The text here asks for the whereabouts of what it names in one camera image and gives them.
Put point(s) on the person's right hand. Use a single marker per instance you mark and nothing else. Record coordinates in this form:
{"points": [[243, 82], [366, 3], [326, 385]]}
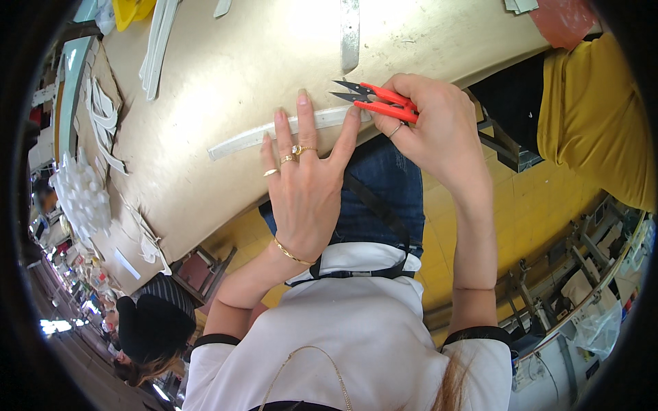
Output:
{"points": [[447, 133]]}

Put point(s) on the person's left hand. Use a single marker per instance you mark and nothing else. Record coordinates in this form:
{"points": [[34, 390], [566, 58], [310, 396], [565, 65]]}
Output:
{"points": [[303, 205]]}

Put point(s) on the person's right fingers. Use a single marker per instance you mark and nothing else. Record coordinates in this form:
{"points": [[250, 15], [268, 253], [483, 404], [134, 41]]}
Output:
{"points": [[393, 136]]}

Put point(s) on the red thread snips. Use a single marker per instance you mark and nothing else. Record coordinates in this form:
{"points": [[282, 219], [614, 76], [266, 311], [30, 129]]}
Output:
{"points": [[390, 98]]}

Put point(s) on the long white strip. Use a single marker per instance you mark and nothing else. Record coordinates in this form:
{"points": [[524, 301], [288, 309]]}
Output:
{"points": [[246, 141]]}

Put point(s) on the person's legs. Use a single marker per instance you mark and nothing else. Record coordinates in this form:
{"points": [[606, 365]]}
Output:
{"points": [[380, 195]]}

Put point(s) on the metal ruler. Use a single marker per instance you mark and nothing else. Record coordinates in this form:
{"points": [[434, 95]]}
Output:
{"points": [[350, 36]]}

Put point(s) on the dark metal stool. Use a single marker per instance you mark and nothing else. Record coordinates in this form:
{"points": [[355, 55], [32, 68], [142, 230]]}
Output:
{"points": [[506, 146]]}

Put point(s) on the stack of white sheets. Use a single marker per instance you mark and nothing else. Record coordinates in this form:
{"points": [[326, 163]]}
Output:
{"points": [[520, 5]]}

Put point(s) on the person's body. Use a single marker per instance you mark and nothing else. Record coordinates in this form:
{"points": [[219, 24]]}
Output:
{"points": [[354, 339]]}

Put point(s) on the small white piece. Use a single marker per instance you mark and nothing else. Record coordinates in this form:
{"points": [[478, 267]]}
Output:
{"points": [[222, 7]]}

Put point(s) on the sewing machine bench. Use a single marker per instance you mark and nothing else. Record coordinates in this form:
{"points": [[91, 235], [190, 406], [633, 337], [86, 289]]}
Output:
{"points": [[581, 287]]}

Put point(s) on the bundle of long white strips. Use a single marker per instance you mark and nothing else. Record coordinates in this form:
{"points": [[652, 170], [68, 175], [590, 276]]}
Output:
{"points": [[157, 46]]}

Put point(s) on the clear plastic bag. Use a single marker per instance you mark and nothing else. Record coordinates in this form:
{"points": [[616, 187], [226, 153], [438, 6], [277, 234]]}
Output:
{"points": [[599, 331]]}

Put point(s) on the heap of curved white strips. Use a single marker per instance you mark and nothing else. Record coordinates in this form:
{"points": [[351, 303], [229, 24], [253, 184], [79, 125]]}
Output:
{"points": [[103, 123]]}

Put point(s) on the yellow plastic container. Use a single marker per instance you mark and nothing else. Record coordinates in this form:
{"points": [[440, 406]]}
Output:
{"points": [[128, 13]]}

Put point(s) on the pile of white plastic caps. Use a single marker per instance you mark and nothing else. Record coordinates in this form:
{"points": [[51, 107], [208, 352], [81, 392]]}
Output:
{"points": [[82, 198]]}

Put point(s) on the teal work bench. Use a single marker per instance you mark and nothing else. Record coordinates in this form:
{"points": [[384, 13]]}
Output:
{"points": [[72, 87]]}

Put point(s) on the metal frame stool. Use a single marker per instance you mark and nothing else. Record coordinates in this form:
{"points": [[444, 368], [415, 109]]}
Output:
{"points": [[203, 272]]}

